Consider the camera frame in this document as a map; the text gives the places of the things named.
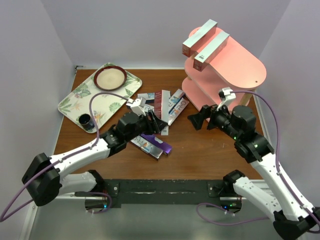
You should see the silver R&O box front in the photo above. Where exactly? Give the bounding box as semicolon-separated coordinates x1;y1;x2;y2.
130;136;163;161

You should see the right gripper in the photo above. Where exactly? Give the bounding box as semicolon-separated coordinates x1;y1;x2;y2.
187;99;240;141

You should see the red 3D toothpaste box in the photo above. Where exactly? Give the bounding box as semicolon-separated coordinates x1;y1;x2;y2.
182;19;218;57

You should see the aluminium frame rail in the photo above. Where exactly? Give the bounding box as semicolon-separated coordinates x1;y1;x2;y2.
20;192;82;240

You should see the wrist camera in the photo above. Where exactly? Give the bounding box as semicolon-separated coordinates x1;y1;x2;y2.
217;87;236;110
126;97;146;116

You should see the red rimmed beige plate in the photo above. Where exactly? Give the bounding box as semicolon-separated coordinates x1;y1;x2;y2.
93;66;127;91

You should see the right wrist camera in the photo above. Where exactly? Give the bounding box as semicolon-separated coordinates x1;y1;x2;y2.
217;87;236;110

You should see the silver R&O box top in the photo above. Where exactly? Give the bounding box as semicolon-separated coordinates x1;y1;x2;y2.
137;92;155;104

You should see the pink three-tier shelf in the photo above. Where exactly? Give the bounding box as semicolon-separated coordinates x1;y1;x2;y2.
181;36;267;110

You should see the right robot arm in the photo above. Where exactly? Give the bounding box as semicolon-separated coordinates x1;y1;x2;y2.
188;105;320;240

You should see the purple toothpaste box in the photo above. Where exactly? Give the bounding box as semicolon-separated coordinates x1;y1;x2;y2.
141;134;173;156

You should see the dark small cup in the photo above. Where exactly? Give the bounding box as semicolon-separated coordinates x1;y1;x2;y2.
78;113;95;132

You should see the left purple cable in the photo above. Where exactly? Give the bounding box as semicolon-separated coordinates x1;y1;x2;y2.
0;91;131;223

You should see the silver r&o box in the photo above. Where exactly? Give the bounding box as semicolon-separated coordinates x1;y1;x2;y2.
130;136;163;161
137;92;155;104
168;98;189;126
126;101;154;116

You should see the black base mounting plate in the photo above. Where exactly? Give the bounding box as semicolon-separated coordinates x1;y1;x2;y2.
74;178;252;210

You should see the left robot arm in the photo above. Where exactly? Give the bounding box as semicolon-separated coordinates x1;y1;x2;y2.
21;110;168;207

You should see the silver R&O box diagonal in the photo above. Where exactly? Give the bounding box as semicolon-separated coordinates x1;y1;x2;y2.
168;89;185;113

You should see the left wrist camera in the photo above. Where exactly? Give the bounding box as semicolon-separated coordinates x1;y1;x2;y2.
126;97;146;116

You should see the dark red toothpaste box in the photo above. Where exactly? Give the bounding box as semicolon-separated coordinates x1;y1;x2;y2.
153;90;171;124

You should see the plain silver toothpaste box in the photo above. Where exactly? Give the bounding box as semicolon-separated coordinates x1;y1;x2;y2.
193;31;230;72

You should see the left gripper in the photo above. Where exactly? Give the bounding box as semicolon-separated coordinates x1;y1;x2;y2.
125;109;168;143

